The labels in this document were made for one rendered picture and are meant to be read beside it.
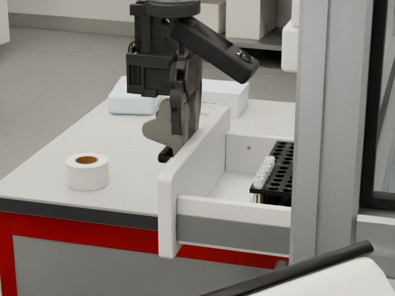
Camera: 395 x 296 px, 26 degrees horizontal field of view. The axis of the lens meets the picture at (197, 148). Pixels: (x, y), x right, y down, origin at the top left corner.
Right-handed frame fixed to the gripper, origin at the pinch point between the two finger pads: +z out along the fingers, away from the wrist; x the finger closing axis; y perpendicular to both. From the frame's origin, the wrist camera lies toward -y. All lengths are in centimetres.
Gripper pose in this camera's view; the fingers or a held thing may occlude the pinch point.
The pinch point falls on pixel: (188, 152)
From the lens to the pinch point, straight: 113.7
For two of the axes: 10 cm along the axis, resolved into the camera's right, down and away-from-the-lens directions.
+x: -2.7, 3.3, -9.0
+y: -9.6, -1.0, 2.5
